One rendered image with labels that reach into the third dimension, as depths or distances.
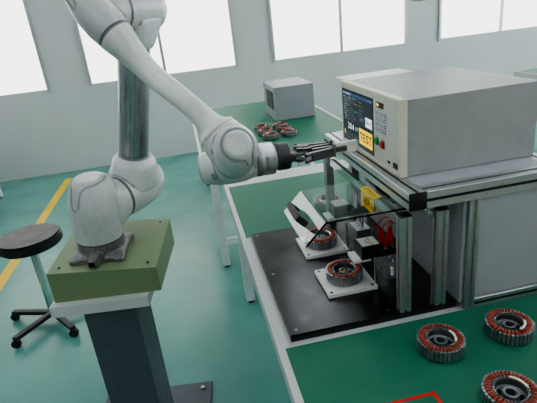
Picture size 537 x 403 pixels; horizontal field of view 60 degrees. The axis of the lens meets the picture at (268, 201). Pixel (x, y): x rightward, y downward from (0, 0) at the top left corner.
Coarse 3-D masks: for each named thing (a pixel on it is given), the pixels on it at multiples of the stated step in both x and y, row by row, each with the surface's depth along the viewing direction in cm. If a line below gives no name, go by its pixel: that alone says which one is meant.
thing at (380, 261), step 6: (378, 258) 146; (384, 258) 142; (390, 258) 142; (378, 264) 146; (384, 264) 141; (390, 264) 140; (384, 270) 142; (390, 270) 140; (384, 276) 143; (390, 276) 141
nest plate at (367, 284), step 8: (360, 264) 149; (320, 272) 147; (320, 280) 143; (368, 280) 140; (328, 288) 138; (336, 288) 138; (344, 288) 137; (352, 288) 137; (360, 288) 136; (368, 288) 137; (376, 288) 137; (328, 296) 135; (336, 296) 135
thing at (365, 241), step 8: (360, 240) 141; (368, 240) 140; (376, 240) 140; (384, 240) 143; (360, 248) 137; (368, 248) 137; (376, 248) 137; (392, 248) 139; (352, 256) 140; (360, 256) 138; (368, 256) 137; (376, 256) 138; (392, 256) 140
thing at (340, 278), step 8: (328, 264) 144; (336, 264) 144; (344, 264) 144; (352, 264) 142; (328, 272) 140; (336, 272) 144; (344, 272) 140; (352, 272) 138; (360, 272) 139; (328, 280) 140; (336, 280) 137; (344, 280) 137; (352, 280) 137; (360, 280) 139
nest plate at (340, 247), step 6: (300, 240) 169; (300, 246) 164; (336, 246) 161; (342, 246) 161; (306, 252) 160; (312, 252) 160; (318, 252) 159; (324, 252) 159; (330, 252) 158; (336, 252) 159; (342, 252) 159; (306, 258) 157; (312, 258) 158
